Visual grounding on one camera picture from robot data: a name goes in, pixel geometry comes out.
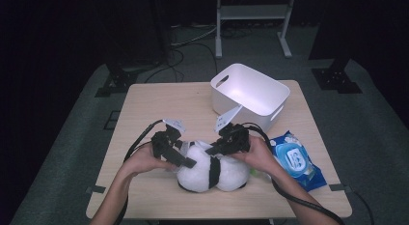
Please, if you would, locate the thin black cable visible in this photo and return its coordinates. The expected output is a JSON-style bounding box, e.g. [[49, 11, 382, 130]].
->
[[351, 189, 376, 225]]

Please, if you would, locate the grey tape strip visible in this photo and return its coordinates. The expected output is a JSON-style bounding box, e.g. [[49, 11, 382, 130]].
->
[[85, 184, 106, 194], [329, 183, 353, 192]]

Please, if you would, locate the left hand-held gripper cable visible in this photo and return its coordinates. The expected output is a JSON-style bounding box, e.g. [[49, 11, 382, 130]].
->
[[114, 119, 165, 225]]

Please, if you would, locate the white plastic storage bin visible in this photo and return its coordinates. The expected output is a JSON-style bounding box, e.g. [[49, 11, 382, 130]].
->
[[209, 63, 291, 134]]

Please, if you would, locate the person's right hand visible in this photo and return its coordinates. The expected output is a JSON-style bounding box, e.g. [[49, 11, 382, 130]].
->
[[230, 134, 281, 180]]

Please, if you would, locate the panda plush toy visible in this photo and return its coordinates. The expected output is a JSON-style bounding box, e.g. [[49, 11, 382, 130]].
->
[[176, 139, 259, 194]]

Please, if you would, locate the black floor cable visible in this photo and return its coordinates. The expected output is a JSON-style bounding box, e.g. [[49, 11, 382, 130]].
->
[[144, 42, 220, 84]]

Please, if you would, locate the blue wet wipes pack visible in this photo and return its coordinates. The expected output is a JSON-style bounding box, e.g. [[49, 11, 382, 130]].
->
[[269, 130, 328, 192]]

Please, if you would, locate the grey floor cable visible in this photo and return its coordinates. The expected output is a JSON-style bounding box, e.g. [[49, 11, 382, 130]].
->
[[170, 23, 218, 47]]

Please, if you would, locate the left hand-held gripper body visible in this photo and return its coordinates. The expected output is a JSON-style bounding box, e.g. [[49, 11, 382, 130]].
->
[[150, 118, 187, 162]]

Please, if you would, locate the white metal stand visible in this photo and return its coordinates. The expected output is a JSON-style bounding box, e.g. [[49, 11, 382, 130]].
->
[[214, 0, 297, 60]]

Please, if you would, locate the person's left hand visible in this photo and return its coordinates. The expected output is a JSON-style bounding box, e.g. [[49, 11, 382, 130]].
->
[[126, 143, 177, 176]]

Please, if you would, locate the right hand-held gripper cable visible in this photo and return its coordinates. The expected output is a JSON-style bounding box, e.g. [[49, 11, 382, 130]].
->
[[240, 122, 346, 225]]

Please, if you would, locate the black stand base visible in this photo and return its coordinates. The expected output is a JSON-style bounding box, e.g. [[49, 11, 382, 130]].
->
[[311, 55, 363, 95], [95, 47, 143, 98]]

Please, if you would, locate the black rectangular floor frame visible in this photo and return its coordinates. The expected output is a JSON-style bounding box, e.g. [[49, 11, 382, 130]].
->
[[103, 110, 122, 131]]

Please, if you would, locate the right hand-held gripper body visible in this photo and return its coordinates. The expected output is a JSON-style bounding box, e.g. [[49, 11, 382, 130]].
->
[[214, 103, 251, 155]]

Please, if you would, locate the hand-held gripper cable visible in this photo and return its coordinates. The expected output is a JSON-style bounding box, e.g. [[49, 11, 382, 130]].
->
[[114, 119, 165, 225], [240, 122, 346, 225]]

